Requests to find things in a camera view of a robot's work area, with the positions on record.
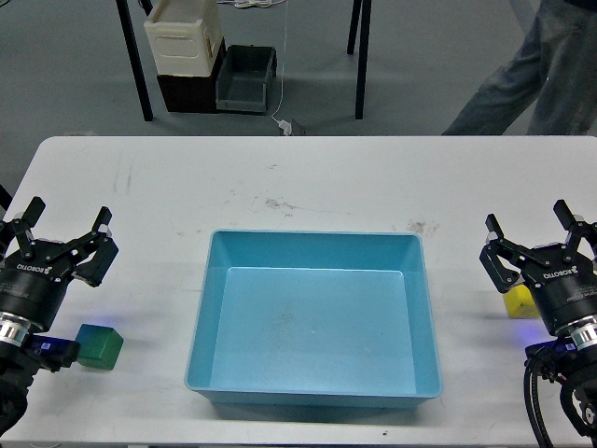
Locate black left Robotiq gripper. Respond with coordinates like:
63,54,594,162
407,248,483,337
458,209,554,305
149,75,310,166
1,196,118,331

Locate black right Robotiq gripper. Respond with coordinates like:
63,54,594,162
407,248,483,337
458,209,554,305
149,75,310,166
479,199,596,335

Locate yellow cube block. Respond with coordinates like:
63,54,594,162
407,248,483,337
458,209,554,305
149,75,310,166
503,285,540,319

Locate green cube block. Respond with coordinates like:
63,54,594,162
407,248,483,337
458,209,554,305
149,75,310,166
76,324,124,371

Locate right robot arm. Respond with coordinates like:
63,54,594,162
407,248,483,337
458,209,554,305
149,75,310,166
479,200,596,447

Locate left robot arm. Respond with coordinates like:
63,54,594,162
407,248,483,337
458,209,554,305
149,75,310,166
1,197,118,433

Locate light blue plastic box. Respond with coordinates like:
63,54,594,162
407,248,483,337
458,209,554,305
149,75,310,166
185,230,443,409

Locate dark brown crate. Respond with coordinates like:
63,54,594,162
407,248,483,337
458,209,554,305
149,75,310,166
157,40,227,114

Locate person legs in jeans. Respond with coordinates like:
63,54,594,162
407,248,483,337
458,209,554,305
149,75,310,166
443,1,596,136

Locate cream plastic crate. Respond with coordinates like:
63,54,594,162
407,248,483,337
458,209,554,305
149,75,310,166
144,0,223,77

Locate grey plastic bin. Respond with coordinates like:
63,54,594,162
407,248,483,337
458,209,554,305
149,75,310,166
215,45,277,115

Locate black table leg left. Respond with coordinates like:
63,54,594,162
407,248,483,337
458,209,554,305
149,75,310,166
116,0,153,122

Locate black table leg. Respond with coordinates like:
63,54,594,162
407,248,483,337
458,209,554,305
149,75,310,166
346,0,372,119
116,0,153,122

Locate white power adapter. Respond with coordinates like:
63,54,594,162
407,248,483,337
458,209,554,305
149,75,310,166
277,119,292,136

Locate black table leg right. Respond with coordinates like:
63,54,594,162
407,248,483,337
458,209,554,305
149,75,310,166
346,0,372,119

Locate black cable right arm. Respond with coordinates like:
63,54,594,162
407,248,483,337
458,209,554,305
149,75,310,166
522,354,556,448

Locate white cable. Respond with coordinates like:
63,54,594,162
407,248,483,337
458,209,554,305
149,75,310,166
216,0,290,123

